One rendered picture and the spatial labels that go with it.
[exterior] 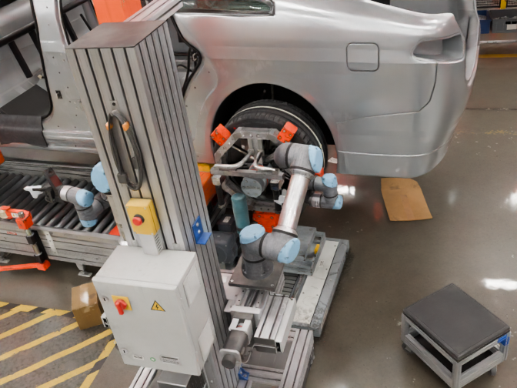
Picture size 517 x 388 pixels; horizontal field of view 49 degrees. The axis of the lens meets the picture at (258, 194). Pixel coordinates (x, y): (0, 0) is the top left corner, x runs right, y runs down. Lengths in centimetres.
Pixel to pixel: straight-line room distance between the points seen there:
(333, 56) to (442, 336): 151
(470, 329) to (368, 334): 65
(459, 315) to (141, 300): 167
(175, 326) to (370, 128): 162
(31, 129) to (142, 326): 242
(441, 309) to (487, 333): 25
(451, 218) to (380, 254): 65
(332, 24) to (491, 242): 191
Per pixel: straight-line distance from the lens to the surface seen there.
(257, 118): 318
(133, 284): 210
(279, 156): 256
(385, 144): 323
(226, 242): 352
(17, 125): 445
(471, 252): 402
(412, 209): 435
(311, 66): 311
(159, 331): 223
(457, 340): 299
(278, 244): 244
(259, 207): 341
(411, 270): 383
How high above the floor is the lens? 255
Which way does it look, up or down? 33 degrees down
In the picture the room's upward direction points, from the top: 9 degrees counter-clockwise
